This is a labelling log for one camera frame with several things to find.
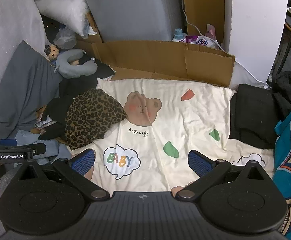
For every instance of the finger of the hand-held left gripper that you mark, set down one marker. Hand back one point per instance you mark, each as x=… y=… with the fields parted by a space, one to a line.
x=39 y=148

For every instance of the light grey curtain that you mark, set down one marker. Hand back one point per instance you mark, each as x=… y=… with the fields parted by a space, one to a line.
x=8 y=17

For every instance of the grey-blue neck pillow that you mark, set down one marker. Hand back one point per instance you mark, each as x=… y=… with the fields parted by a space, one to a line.
x=65 y=67

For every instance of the blue-capped detergent bottle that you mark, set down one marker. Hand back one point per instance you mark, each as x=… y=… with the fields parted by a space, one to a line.
x=178 y=36

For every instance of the clear plastic bag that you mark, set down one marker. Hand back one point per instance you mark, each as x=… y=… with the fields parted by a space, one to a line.
x=65 y=38

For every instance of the brown cardboard box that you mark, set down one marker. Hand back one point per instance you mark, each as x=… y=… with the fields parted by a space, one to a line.
x=160 y=55

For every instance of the black cloth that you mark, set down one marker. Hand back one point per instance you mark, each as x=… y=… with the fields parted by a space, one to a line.
x=85 y=82

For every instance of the small plush doll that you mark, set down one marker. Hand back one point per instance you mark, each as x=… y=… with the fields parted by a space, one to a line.
x=52 y=52

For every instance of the tall cardboard sheet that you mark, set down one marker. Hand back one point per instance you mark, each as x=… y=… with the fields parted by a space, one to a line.
x=205 y=5

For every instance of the printed cream blanket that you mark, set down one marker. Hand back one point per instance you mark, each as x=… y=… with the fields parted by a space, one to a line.
x=185 y=130

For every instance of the black knit garment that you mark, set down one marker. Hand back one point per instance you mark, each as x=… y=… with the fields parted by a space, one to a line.
x=56 y=110

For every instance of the black jacket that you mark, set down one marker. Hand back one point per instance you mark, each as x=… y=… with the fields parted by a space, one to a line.
x=288 y=82

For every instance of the light blue cloth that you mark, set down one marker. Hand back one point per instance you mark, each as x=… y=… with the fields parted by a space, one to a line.
x=53 y=147

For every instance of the leopard print garment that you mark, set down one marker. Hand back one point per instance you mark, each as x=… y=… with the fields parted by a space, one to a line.
x=90 y=120

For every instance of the striped cloth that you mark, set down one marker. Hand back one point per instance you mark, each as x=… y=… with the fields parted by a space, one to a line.
x=45 y=125

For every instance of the pink bottle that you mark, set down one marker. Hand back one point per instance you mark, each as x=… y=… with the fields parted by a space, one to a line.
x=210 y=31

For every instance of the folded black garment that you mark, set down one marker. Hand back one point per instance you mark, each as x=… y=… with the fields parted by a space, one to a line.
x=253 y=115

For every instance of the grey wrapped panel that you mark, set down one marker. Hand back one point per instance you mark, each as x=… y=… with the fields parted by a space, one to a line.
x=130 y=10

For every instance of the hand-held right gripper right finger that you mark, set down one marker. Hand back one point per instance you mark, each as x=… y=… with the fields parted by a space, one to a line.
x=200 y=163

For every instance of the grey pillow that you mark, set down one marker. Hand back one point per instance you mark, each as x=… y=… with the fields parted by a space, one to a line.
x=23 y=85

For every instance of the white pillow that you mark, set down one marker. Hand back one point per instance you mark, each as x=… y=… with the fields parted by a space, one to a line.
x=63 y=10

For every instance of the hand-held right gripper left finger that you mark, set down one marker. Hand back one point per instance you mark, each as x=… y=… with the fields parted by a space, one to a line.
x=83 y=161

